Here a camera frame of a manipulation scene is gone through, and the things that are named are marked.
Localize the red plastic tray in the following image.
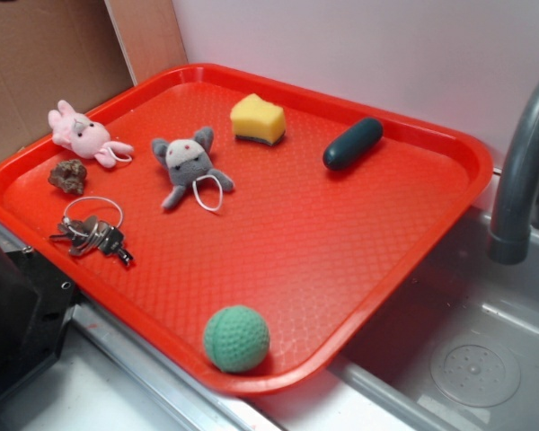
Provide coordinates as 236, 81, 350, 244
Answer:
0, 65, 493, 396

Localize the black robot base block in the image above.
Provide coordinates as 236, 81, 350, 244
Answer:
0, 247, 75, 401

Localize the dark green capsule object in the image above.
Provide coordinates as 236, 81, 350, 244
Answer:
323, 118, 384, 171

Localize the brown rock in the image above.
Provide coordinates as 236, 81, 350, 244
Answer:
48, 159, 87, 196

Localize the grey plush toy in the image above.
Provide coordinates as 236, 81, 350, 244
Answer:
151, 127, 234, 212

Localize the brown cardboard box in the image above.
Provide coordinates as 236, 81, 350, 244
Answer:
0, 1, 187, 162

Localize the pink plush bunny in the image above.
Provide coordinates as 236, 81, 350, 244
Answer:
48, 100, 134, 169

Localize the grey toy faucet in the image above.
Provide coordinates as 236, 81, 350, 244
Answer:
487, 84, 539, 265

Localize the grey plastic sink basin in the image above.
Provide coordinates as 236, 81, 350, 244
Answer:
327, 210, 539, 431

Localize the yellow sponge with dark base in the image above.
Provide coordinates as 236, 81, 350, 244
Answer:
230, 93, 287, 145

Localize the bunch of keys on ring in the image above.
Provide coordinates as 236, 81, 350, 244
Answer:
49, 196, 135, 268

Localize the green foam ball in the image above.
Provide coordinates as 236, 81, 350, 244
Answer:
203, 305, 270, 374

